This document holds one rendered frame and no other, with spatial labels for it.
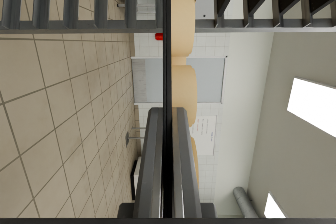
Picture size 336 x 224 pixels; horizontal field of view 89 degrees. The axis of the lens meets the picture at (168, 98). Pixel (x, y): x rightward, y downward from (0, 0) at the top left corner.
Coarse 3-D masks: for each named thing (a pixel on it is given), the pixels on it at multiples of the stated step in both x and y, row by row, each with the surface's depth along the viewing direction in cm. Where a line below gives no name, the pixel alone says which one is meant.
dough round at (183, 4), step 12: (180, 0) 12; (192, 0) 13; (180, 12) 12; (192, 12) 12; (180, 24) 12; (192, 24) 13; (180, 36) 13; (192, 36) 13; (180, 48) 14; (192, 48) 14
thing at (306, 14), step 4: (304, 0) 52; (308, 0) 50; (304, 4) 52; (308, 4) 50; (304, 8) 52; (308, 8) 50; (304, 12) 52; (308, 12) 50; (304, 16) 52; (308, 16) 50; (312, 16) 52; (304, 20) 52; (308, 20) 50; (312, 20) 52; (304, 24) 52; (308, 24) 51; (312, 24) 52
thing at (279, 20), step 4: (272, 0) 53; (276, 0) 51; (272, 4) 53; (276, 4) 51; (272, 8) 53; (276, 8) 51; (272, 12) 53; (276, 12) 51; (276, 16) 51; (276, 20) 51; (280, 20) 52; (276, 24) 51; (280, 24) 52
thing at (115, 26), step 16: (0, 32) 54; (16, 32) 55; (32, 32) 55; (48, 32) 55; (64, 32) 55; (80, 32) 55; (96, 32) 55; (112, 32) 55; (128, 32) 55; (144, 32) 55; (160, 32) 55; (208, 32) 55; (224, 32) 55
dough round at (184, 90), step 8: (176, 72) 12; (184, 72) 12; (192, 72) 12; (176, 80) 12; (184, 80) 12; (192, 80) 12; (176, 88) 12; (184, 88) 12; (192, 88) 12; (176, 96) 12; (184, 96) 12; (192, 96) 12; (176, 104) 12; (184, 104) 12; (192, 104) 12; (192, 112) 12; (192, 120) 12
